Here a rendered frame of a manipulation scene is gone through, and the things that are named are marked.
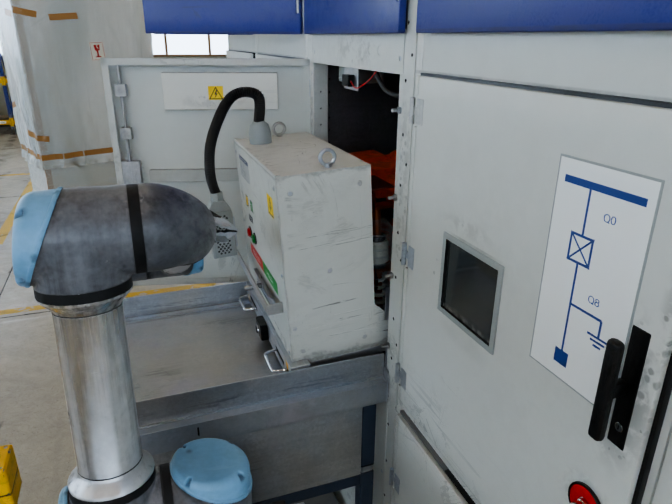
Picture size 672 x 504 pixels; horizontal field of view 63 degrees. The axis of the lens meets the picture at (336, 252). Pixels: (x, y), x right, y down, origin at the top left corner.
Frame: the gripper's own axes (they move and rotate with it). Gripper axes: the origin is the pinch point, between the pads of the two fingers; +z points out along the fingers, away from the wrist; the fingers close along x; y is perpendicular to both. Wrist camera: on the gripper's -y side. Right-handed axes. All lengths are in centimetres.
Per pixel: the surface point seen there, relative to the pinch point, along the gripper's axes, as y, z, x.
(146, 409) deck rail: 7.3, -15.9, -40.8
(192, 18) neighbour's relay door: -75, 11, 54
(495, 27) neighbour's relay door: 58, 6, 46
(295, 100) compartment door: -40, 35, 35
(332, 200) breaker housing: 16.6, 14.9, 12.5
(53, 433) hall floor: -121, -3, -125
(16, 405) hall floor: -152, -14, -128
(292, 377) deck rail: 16.1, 15.2, -31.4
